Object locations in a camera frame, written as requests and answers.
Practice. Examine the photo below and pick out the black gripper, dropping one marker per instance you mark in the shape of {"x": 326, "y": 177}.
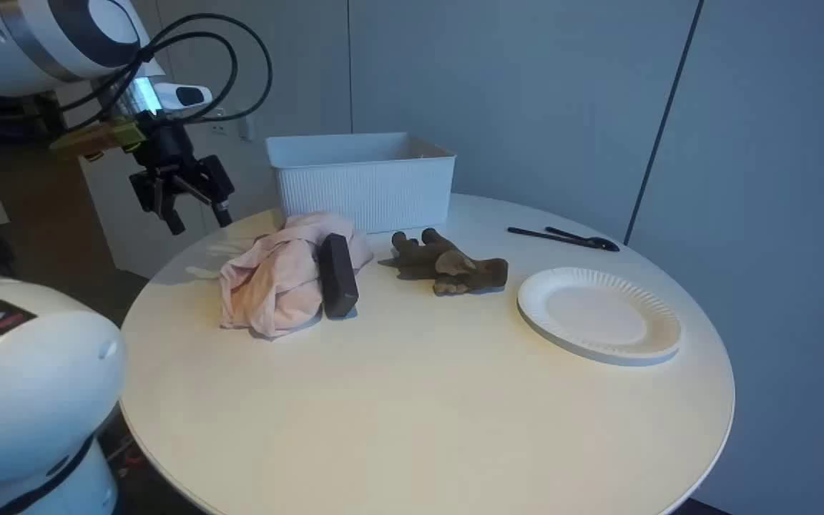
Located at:
{"x": 169, "y": 167}

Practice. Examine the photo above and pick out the pink shirt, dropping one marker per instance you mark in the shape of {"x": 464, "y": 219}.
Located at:
{"x": 272, "y": 288}

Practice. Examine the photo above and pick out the brown toy moose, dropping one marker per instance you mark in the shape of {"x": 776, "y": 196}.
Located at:
{"x": 447, "y": 266}

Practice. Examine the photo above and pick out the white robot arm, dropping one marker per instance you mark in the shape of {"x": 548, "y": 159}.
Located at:
{"x": 48, "y": 43}

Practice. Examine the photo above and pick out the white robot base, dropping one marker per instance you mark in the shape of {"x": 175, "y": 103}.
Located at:
{"x": 62, "y": 376}

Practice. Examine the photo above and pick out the white rectangular basket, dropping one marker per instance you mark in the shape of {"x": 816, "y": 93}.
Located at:
{"x": 382, "y": 182}

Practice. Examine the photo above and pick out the black rectangular block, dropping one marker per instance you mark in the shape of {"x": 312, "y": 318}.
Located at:
{"x": 335, "y": 276}

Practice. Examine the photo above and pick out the black pen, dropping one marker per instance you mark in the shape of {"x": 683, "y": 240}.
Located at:
{"x": 550, "y": 235}

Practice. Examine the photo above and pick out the black marker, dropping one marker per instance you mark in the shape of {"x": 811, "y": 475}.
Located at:
{"x": 600, "y": 240}

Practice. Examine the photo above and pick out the white paper plate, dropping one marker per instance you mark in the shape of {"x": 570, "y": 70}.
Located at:
{"x": 600, "y": 315}

